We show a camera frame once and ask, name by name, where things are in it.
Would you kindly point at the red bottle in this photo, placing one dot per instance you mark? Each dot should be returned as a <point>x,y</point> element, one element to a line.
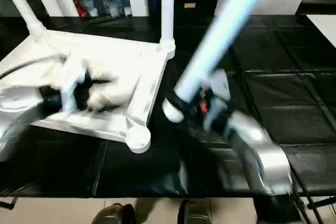
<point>79,7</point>

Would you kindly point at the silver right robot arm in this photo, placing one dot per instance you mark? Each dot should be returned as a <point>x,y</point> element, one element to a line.
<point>257,150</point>

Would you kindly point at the white plastic table leg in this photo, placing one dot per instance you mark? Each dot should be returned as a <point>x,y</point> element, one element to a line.
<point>167,11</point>
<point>23,11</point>
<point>215,37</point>

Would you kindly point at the black metal stand foot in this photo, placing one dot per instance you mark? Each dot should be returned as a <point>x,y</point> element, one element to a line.
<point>6,205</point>
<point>323,202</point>

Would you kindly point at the white plastic table top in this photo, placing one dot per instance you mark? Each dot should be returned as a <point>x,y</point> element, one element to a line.
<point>118,58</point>

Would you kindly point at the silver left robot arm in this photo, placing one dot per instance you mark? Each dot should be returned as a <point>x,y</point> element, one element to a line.
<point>18,113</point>

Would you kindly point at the black padded work mat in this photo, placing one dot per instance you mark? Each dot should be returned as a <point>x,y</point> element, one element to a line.
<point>275,77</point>

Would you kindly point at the small white jar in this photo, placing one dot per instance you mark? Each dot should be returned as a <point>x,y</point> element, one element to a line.
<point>93,11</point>
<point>127,11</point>

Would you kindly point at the white flat board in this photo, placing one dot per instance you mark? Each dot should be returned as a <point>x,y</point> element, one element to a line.
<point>324,28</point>

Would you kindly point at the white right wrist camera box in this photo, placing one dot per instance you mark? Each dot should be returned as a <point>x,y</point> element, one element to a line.
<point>219,87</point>

